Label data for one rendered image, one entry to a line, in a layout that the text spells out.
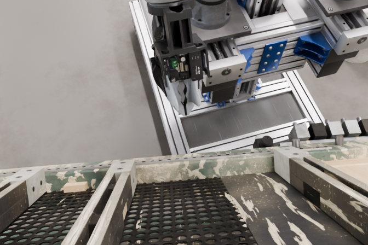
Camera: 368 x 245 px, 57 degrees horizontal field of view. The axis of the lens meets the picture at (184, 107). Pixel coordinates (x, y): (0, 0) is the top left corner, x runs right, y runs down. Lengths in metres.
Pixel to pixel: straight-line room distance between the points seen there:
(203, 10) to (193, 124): 0.90
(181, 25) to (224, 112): 1.45
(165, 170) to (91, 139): 1.16
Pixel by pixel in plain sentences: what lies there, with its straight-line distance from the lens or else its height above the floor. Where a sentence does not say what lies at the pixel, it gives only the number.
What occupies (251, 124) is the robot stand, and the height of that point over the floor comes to 0.21.
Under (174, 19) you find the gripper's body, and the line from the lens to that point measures 0.48.
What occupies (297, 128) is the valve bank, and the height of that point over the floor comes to 0.77.
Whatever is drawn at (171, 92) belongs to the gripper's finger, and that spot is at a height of 1.36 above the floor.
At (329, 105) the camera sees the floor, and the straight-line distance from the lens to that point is 2.36.
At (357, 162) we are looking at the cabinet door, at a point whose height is 0.93.
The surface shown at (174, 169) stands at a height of 0.90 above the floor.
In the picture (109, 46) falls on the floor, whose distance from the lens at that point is 2.52.
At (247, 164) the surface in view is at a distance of 1.04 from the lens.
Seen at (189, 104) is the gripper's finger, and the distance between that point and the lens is 0.61.
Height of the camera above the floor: 1.85
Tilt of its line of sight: 59 degrees down
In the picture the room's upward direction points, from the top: straight up
